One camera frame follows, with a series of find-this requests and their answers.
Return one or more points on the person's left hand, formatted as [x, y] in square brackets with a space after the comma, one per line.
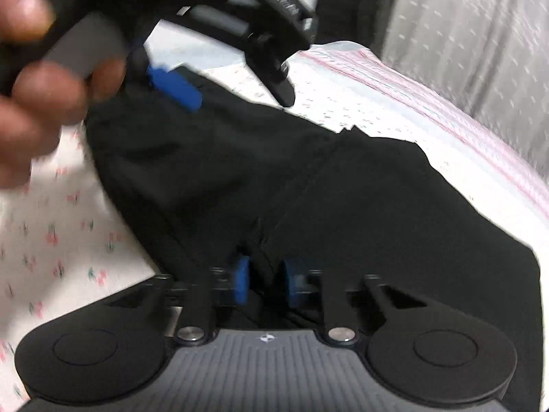
[43, 107]

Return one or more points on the white floral bed sheet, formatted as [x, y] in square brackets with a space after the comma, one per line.
[386, 94]

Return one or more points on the black pants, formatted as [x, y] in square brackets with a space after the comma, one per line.
[343, 201]

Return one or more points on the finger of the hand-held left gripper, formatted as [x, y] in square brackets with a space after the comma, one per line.
[278, 81]
[178, 88]

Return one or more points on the dark hanging garment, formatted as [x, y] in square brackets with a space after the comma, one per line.
[351, 8]

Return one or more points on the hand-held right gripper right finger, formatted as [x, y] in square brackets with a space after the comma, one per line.
[296, 284]

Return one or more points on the grey curtain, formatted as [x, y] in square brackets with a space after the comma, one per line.
[463, 30]

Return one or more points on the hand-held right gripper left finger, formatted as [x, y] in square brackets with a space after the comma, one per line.
[241, 280]

